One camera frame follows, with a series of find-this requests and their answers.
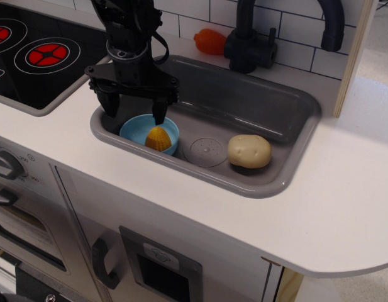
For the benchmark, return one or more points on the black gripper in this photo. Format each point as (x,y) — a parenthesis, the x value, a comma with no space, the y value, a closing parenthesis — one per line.
(132,74)

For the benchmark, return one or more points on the yellow toy corn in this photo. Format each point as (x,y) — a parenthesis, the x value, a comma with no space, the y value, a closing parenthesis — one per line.
(158,139)

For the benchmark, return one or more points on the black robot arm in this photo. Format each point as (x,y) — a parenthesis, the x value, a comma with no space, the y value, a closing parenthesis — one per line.
(130,28)

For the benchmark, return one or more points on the light blue bowl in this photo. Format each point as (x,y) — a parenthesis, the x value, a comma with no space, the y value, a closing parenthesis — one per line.
(136,129)

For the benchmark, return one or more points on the grey plastic sink basin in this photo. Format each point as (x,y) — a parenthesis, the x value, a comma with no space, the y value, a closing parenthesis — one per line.
(216,104)

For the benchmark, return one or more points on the orange toy carrot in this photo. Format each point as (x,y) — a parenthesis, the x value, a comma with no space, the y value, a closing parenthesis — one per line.
(210,42)

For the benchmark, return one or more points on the black toy stovetop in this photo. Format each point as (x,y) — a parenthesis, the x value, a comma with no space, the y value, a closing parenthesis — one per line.
(43,58)

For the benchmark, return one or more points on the dark grey toy faucet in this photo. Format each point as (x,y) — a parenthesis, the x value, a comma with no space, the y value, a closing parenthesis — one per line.
(247,51)

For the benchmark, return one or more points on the beige toy potato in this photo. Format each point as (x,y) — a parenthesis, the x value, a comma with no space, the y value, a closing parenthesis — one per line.
(249,151)

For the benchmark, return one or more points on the grey oven knob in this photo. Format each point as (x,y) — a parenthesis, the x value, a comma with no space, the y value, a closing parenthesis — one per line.
(10,167)

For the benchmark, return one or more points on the grey dispenser panel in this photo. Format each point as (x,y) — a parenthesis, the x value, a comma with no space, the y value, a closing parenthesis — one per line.
(162,270)

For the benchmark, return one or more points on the wooden side panel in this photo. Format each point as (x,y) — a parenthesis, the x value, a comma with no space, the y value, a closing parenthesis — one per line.
(362,30)

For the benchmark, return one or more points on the grey oven door handle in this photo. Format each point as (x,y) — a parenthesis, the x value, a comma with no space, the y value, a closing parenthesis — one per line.
(7,198)

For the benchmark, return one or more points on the dark grey cabinet door handle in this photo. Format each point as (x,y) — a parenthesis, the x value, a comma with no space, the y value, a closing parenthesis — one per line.
(99,251)

